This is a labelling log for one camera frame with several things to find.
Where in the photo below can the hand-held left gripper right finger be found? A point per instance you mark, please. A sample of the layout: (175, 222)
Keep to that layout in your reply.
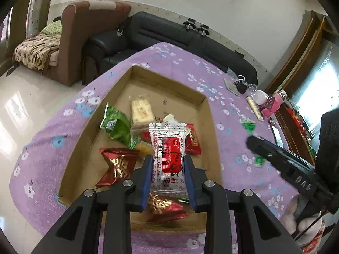
(190, 185)

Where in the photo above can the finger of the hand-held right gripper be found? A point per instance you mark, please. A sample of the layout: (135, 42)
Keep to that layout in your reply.
(267, 150)

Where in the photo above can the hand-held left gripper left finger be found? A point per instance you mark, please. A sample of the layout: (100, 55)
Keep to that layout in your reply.
(147, 185)

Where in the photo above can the red green yellow candy packet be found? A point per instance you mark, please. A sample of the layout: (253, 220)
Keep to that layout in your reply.
(144, 146)

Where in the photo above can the white red snack packet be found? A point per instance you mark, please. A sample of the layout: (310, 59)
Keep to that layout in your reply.
(166, 150)

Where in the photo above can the small red snack packet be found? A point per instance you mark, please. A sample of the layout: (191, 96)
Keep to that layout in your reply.
(193, 140)

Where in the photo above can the large green snack packet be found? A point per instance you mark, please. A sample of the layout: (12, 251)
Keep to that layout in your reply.
(116, 123)

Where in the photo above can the white green snack packet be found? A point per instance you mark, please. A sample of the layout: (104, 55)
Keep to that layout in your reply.
(169, 117)

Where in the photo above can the cream cake snack packet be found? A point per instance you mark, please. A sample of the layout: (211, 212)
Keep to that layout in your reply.
(141, 112)

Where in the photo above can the shallow cardboard box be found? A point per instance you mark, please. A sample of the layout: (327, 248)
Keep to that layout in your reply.
(164, 90)

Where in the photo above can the person's right hand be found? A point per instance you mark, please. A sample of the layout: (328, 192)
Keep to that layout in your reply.
(294, 217)

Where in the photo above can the small green snack packet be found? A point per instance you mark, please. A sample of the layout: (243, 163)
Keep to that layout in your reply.
(184, 199)

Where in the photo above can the black smartphone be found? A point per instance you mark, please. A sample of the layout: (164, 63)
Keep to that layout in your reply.
(278, 136)

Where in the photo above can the red gold snack packet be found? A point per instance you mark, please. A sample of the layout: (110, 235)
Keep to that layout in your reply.
(164, 206)
(117, 164)

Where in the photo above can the green red candy wrapper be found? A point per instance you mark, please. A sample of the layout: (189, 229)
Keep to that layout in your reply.
(249, 125)

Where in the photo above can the cream tube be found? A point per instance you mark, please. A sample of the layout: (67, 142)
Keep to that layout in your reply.
(254, 108)

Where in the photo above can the black phone stand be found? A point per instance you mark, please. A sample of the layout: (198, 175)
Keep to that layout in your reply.
(268, 103)

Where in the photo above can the small flat card packet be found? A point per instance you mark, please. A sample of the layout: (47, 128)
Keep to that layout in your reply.
(231, 86)

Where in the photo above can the clear plastic bag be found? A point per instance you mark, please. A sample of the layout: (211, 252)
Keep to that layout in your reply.
(231, 72)

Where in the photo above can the wooden cabinet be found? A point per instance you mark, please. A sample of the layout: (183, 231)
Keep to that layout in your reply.
(296, 66)

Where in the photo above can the purple floral tablecloth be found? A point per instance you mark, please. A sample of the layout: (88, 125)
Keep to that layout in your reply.
(47, 150)

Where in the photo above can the black clamp device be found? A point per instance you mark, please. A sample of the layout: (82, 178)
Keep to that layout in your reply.
(204, 29)
(190, 23)

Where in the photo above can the black leather sofa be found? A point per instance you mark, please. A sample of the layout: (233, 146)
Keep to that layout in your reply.
(159, 29)

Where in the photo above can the brown armchair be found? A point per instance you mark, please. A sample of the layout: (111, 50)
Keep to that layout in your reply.
(79, 31)

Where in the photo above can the patterned brown blanket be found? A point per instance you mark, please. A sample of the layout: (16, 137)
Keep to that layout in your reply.
(34, 51)

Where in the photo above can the green pillow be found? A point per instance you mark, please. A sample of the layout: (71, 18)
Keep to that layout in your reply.
(53, 27)

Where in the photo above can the wooden glass door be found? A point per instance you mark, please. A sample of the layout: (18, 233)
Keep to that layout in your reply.
(39, 5)

